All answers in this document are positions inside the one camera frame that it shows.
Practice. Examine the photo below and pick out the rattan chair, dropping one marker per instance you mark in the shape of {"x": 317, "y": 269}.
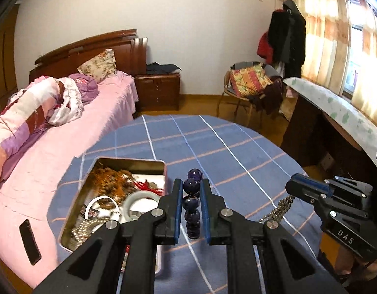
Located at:
{"x": 228, "y": 98}

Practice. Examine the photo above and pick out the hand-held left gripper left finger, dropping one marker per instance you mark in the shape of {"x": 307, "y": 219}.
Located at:
{"x": 176, "y": 217}

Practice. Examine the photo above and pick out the silver stretch watch band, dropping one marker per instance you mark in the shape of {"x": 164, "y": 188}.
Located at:
{"x": 84, "y": 231}

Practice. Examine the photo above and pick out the person's right hand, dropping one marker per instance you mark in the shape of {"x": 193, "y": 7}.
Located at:
{"x": 344, "y": 260}

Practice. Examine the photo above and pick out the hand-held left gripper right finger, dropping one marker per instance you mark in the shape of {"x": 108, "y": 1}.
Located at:
{"x": 205, "y": 217}

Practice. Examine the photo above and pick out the hanging dark coats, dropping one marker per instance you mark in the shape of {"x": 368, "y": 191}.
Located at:
{"x": 291, "y": 36}

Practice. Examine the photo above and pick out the silver metal bangle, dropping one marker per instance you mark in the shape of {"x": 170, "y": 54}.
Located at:
{"x": 95, "y": 200}

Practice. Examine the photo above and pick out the wooden wardrobe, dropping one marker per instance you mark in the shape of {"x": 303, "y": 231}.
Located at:
{"x": 3, "y": 58}

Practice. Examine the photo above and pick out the floral pillow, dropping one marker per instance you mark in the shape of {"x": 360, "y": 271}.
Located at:
{"x": 98, "y": 66}

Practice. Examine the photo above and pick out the dark wooden headboard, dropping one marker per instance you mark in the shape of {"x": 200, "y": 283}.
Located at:
{"x": 84, "y": 49}

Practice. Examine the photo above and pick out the pink and purple quilt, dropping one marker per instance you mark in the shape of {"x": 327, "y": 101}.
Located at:
{"x": 23, "y": 113}

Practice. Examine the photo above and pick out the wooden nightstand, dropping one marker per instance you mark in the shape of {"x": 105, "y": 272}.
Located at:
{"x": 158, "y": 93}

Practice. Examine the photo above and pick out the bed with pink sheet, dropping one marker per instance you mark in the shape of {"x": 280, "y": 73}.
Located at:
{"x": 69, "y": 147}

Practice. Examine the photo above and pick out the white floral desk cover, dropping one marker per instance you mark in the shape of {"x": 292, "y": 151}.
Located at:
{"x": 335, "y": 110}

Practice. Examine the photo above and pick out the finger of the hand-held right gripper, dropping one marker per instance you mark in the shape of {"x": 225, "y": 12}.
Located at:
{"x": 353, "y": 187}
{"x": 311, "y": 186}

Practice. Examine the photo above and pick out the pink tin box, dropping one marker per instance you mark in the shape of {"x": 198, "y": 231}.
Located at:
{"x": 127, "y": 161}

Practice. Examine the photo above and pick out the red knot tassel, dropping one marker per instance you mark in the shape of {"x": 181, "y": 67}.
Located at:
{"x": 145, "y": 186}

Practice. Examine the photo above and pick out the dark folded clothing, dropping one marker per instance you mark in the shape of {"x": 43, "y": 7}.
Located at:
{"x": 162, "y": 68}

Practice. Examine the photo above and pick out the dark wooden desk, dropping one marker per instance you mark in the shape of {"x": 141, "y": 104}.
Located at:
{"x": 307, "y": 141}

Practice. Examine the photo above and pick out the black smartphone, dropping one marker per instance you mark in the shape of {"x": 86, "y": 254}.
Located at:
{"x": 30, "y": 242}

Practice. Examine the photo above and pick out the dark red garment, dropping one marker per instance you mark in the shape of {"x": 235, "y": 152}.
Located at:
{"x": 271, "y": 96}

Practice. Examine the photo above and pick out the colourful patterned cushion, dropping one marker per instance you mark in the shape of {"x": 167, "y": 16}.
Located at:
{"x": 249, "y": 79}

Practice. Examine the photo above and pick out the pale blue bangle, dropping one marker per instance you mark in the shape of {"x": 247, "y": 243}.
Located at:
{"x": 130, "y": 199}

